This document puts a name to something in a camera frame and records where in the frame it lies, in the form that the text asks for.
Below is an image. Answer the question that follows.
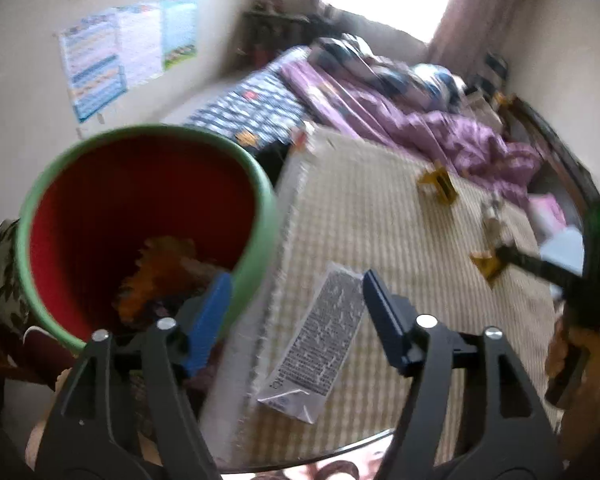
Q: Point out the blue plaid quilt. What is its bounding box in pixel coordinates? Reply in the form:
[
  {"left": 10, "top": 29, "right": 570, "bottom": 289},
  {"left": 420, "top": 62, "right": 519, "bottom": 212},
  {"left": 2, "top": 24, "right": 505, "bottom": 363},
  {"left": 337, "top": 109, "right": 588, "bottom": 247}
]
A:
[{"left": 310, "top": 34, "right": 468, "bottom": 111}]

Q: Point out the wooden headboard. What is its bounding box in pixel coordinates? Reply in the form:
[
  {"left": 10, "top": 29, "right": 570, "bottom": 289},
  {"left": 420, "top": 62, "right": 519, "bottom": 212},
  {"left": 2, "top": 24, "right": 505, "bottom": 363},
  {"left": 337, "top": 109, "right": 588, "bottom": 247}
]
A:
[{"left": 510, "top": 95, "right": 600, "bottom": 221}]

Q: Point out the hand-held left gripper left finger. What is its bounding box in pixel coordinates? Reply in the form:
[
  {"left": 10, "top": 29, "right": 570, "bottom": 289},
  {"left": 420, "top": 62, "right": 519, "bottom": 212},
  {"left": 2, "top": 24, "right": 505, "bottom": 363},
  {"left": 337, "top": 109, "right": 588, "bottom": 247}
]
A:
[{"left": 40, "top": 272, "right": 233, "bottom": 480}]

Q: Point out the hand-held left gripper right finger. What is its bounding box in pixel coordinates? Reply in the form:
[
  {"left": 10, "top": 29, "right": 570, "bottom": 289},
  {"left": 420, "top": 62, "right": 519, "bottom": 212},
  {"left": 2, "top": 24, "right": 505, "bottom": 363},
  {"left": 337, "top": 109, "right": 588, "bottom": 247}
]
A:
[{"left": 362, "top": 269, "right": 563, "bottom": 480}]

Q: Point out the plaid cushion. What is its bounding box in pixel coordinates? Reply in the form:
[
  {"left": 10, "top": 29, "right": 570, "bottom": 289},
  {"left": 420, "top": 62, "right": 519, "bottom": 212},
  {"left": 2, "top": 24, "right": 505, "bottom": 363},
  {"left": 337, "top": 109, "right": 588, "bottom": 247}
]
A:
[{"left": 482, "top": 52, "right": 510, "bottom": 98}]

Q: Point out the small yellow packet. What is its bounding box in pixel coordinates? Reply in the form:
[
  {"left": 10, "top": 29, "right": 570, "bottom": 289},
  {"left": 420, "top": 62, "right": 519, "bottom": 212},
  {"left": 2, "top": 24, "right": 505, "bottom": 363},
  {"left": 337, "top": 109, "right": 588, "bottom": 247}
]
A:
[{"left": 469, "top": 246, "right": 512, "bottom": 288}]

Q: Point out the purple quilt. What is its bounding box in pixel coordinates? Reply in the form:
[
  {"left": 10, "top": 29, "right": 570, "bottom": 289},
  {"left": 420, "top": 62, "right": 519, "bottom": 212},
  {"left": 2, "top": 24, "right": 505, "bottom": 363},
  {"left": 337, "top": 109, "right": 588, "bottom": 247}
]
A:
[{"left": 280, "top": 47, "right": 543, "bottom": 206}]

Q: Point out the silver packet with black print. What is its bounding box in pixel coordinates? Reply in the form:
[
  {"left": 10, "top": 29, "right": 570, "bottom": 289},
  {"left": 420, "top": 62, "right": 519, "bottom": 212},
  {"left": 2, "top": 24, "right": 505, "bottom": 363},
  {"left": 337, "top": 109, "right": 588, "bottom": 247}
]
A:
[{"left": 256, "top": 261, "right": 368, "bottom": 425}]

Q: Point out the white chart wall poster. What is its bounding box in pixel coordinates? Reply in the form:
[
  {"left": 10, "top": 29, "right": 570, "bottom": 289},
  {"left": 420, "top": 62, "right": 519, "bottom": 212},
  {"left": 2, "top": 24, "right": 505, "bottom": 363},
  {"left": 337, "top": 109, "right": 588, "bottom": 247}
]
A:
[{"left": 114, "top": 4, "right": 165, "bottom": 86}]

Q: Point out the dark wooden desk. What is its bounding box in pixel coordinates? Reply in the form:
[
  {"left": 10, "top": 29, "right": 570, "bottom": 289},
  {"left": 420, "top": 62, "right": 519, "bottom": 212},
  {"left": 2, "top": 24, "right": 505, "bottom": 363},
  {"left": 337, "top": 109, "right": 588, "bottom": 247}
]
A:
[{"left": 240, "top": 5, "right": 326, "bottom": 68}]

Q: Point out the yellow snack packet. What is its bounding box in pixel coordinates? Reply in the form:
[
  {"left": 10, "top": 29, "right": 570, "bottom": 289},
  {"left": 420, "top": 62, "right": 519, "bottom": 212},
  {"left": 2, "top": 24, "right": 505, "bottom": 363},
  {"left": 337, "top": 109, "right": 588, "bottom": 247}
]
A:
[{"left": 416, "top": 161, "right": 459, "bottom": 207}]

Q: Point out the orange snack packet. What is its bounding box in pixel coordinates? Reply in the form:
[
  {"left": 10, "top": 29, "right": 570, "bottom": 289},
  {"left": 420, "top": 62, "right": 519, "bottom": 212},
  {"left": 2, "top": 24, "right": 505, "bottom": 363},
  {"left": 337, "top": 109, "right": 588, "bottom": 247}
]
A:
[{"left": 114, "top": 236, "right": 221, "bottom": 326}]

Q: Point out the camouflage cloth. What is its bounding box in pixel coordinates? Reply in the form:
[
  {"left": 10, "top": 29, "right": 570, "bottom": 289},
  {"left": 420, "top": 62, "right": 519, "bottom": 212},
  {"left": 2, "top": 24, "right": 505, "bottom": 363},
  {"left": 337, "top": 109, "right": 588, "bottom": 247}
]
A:
[{"left": 0, "top": 219, "right": 33, "bottom": 333}]

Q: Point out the pink curtain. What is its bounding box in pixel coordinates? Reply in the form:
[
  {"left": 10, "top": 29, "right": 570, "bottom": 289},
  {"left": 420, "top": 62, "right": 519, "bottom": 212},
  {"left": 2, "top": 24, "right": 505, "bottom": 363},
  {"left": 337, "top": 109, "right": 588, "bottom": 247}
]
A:
[{"left": 427, "top": 0, "right": 518, "bottom": 66}]

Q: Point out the blue chart wall poster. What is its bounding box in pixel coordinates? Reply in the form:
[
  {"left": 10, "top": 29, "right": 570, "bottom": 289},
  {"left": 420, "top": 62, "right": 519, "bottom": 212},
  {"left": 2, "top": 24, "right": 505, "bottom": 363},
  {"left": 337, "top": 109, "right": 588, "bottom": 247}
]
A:
[{"left": 57, "top": 10, "right": 130, "bottom": 125}]

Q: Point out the person's right forearm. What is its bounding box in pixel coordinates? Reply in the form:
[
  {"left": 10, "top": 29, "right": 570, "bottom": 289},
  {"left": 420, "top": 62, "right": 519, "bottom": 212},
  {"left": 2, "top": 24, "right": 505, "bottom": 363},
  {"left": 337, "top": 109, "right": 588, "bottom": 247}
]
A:
[{"left": 545, "top": 317, "right": 600, "bottom": 378}]

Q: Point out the green edged chart wall poster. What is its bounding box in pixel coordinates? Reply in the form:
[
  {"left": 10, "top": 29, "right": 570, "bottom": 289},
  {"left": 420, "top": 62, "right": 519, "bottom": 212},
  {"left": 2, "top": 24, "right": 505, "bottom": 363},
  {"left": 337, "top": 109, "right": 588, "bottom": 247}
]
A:
[{"left": 159, "top": 0, "right": 201, "bottom": 72}]

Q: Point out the blue grid bed sheet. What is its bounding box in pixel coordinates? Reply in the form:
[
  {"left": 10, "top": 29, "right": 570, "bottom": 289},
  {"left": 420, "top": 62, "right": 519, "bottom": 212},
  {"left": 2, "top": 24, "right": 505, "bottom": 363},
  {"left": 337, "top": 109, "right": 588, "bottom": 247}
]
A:
[{"left": 182, "top": 47, "right": 311, "bottom": 153}]

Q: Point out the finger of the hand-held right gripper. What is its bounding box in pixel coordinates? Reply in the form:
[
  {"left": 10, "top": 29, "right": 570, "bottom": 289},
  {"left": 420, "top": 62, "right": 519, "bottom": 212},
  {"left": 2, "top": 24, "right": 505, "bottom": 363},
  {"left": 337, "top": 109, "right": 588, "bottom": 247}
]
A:
[{"left": 495, "top": 244, "right": 588, "bottom": 291}]

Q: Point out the woven straw mat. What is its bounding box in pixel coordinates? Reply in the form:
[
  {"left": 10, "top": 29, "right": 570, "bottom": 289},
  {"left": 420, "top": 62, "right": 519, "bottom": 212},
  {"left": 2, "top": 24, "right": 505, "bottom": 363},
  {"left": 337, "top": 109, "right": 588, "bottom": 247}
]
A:
[{"left": 200, "top": 125, "right": 561, "bottom": 471}]

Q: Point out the red bucket with green rim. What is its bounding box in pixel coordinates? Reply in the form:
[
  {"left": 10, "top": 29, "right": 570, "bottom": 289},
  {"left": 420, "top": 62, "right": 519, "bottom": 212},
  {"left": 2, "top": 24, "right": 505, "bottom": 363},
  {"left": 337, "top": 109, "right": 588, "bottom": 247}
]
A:
[{"left": 15, "top": 125, "right": 281, "bottom": 357}]

